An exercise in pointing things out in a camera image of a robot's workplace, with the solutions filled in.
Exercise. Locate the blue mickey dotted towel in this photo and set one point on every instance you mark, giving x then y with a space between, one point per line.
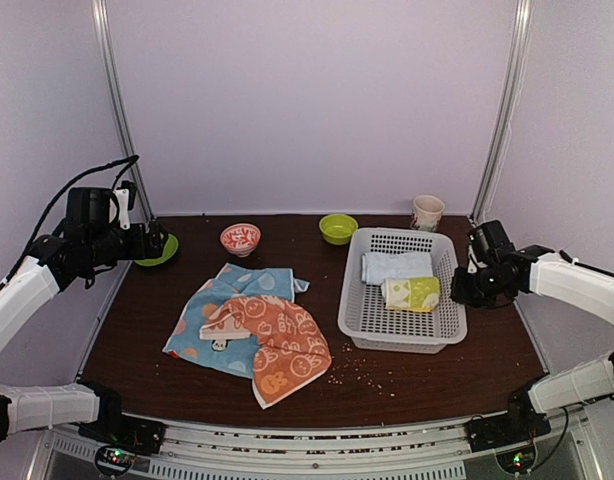
230 356

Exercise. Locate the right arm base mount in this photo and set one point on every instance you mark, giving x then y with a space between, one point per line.
519 423

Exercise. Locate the right aluminium frame post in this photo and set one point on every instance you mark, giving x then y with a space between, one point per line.
512 86

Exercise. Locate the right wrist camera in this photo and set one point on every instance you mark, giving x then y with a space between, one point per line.
473 264

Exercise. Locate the green plastic plate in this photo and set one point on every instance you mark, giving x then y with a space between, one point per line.
170 249

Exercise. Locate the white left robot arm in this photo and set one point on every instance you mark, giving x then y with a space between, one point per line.
36 280

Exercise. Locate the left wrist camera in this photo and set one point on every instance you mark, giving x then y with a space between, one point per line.
122 202

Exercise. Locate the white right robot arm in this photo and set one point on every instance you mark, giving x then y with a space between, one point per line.
567 304

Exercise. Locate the front aluminium rail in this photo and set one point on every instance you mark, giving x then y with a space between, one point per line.
429 450

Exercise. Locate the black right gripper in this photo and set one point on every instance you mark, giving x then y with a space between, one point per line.
460 295

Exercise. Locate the green plastic bowl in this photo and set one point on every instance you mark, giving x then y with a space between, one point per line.
337 229

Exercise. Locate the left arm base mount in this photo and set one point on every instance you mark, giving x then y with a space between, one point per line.
113 426

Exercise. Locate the left aluminium frame post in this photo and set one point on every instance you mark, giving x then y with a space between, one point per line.
104 37

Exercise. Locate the red patterned ceramic bowl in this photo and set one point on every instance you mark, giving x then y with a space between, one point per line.
240 239

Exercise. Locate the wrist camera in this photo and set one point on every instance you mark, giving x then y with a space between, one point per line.
473 264
122 202

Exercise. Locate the tall illustrated ceramic cup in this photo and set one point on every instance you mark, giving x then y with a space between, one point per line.
427 212

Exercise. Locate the aluminium frame post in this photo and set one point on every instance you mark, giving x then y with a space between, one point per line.
512 86
104 37

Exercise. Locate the right circuit board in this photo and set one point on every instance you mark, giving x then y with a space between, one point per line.
516 461

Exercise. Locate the circuit board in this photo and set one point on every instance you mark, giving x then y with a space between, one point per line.
113 461
516 461

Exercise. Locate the white perforated plastic basket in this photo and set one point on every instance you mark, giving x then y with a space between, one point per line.
362 314

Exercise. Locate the light blue folded towel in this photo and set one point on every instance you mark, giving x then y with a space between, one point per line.
376 267

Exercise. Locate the rolled green yellow towel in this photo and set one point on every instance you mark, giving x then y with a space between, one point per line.
416 295

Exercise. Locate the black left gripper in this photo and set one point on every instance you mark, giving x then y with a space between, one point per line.
154 245

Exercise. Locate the orange bunny towel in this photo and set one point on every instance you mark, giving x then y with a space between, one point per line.
292 351

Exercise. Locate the left circuit board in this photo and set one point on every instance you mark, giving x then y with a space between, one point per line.
113 461

